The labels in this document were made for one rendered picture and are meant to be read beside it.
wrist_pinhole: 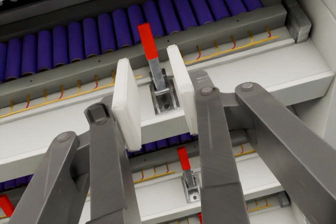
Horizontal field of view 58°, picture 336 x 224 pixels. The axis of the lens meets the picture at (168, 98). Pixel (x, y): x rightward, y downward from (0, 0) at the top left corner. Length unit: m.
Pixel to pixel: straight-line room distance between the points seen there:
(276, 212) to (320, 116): 0.31
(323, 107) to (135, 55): 0.23
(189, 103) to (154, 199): 0.36
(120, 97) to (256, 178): 0.37
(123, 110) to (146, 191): 0.36
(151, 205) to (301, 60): 0.30
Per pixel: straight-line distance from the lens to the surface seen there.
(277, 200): 0.69
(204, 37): 0.35
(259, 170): 0.50
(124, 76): 0.19
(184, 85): 0.15
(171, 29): 0.37
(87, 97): 0.36
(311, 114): 0.45
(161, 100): 0.33
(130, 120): 0.16
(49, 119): 0.37
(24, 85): 0.38
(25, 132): 0.38
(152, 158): 0.49
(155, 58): 0.31
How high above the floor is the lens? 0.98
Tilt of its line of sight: 42 degrees down
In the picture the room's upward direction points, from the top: 17 degrees counter-clockwise
